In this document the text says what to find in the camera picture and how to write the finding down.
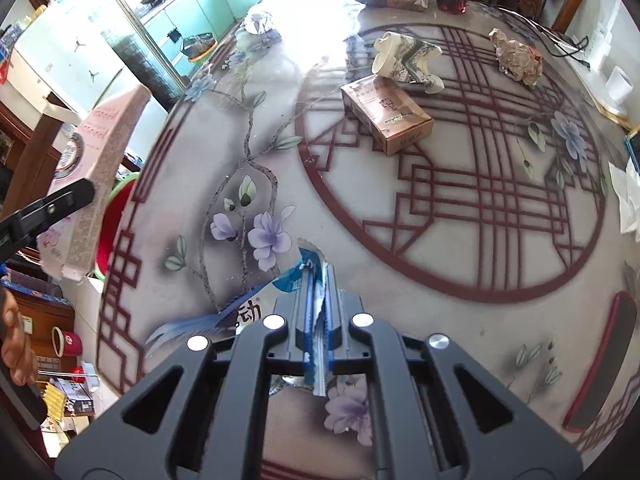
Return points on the dark wooden chair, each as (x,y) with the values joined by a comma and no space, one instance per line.
(35,160)

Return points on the phone with red case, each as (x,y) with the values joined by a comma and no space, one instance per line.
(605,360)

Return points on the brown cardboard box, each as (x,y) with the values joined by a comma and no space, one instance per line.
(387,112)

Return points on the white tissue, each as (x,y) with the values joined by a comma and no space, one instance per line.
(625,195)
(258,23)

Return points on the blue and white wrapper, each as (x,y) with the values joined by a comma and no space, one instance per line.
(260,310)

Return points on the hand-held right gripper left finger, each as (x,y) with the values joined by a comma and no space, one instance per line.
(300,330)

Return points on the pink cardboard box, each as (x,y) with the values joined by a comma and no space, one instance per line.
(97,170)

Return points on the white refrigerator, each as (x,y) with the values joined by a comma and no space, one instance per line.
(60,50)

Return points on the paper ball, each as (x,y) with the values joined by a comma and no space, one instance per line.
(517,57)

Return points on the floral printed tablecloth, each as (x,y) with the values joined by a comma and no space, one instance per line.
(450,220)

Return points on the person's left hand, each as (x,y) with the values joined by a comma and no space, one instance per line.
(17,340)

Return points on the phone with blue case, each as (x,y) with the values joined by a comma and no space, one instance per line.
(634,146)

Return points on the red basin with green rim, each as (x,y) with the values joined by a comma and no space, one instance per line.
(117,225)

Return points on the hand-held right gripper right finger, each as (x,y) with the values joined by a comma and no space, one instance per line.
(334,335)

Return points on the crushed paper cup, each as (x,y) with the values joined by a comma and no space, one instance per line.
(405,60)

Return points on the red mug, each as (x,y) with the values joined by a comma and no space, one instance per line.
(67,342)

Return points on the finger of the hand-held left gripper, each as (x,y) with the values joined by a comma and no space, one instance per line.
(55,205)

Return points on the white cup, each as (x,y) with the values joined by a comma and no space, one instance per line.
(620,85)

